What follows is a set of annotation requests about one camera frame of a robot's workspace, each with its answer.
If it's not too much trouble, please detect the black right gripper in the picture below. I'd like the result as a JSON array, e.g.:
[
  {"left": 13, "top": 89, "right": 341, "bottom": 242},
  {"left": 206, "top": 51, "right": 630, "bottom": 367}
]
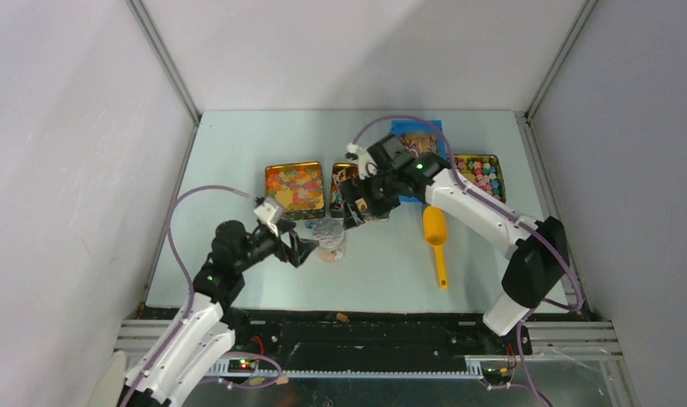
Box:
[{"left": 338, "top": 170, "right": 401, "bottom": 231}]

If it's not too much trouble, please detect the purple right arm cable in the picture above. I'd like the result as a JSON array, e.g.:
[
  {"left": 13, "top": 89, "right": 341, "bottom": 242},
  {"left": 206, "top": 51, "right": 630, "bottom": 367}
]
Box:
[{"left": 351, "top": 115, "right": 585, "bottom": 407}]

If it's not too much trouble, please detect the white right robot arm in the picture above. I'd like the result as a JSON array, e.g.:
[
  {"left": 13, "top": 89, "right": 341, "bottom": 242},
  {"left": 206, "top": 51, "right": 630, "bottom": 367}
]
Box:
[{"left": 338, "top": 135, "right": 567, "bottom": 354}]

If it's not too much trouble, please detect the clear plastic jar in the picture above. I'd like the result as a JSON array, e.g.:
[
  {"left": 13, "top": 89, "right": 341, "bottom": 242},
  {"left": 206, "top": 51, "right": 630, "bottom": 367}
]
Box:
[{"left": 316, "top": 235, "right": 346, "bottom": 264}]

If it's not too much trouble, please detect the tin of gummy candies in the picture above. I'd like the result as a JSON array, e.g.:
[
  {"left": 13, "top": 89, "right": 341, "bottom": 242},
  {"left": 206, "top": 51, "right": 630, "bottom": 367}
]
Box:
[{"left": 265, "top": 161, "right": 326, "bottom": 221}]

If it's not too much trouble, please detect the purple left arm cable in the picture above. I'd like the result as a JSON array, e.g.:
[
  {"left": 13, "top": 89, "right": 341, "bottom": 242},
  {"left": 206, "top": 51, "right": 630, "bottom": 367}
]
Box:
[{"left": 118, "top": 185, "right": 260, "bottom": 407}]

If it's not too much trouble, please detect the silver metal jar lid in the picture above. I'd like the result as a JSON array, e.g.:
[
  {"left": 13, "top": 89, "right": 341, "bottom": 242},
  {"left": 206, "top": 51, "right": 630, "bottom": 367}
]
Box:
[{"left": 312, "top": 219, "right": 345, "bottom": 246}]

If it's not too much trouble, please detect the blue bin of candies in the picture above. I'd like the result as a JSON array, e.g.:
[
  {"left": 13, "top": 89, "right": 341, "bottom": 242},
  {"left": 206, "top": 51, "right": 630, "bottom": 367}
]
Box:
[{"left": 390, "top": 120, "right": 450, "bottom": 203}]

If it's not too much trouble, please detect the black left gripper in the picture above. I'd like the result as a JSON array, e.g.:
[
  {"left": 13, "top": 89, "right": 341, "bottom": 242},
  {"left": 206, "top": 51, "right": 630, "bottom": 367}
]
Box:
[{"left": 234, "top": 218, "right": 318, "bottom": 273}]

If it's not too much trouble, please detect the tin of colourful cube candies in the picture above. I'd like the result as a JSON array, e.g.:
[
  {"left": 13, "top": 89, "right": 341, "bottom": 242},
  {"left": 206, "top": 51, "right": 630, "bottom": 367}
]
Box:
[{"left": 454, "top": 153, "right": 507, "bottom": 204}]

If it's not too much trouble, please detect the tin of lollipops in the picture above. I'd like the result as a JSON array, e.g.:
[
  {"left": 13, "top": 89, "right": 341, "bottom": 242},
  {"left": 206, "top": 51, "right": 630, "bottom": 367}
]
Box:
[{"left": 328, "top": 163, "right": 374, "bottom": 221}]

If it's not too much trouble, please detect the orange plastic scoop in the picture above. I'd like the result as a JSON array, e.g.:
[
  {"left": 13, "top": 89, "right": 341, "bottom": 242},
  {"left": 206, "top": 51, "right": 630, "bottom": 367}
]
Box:
[{"left": 422, "top": 206, "right": 449, "bottom": 289}]

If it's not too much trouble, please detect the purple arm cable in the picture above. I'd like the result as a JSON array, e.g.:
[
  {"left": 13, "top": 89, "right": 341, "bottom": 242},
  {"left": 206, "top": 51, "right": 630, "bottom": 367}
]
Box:
[
  {"left": 118, "top": 185, "right": 260, "bottom": 407},
  {"left": 351, "top": 115, "right": 585, "bottom": 407}
]

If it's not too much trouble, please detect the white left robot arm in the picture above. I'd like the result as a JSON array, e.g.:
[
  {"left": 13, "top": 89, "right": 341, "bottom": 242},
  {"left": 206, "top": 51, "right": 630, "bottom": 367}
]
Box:
[{"left": 118, "top": 220, "right": 319, "bottom": 406}]

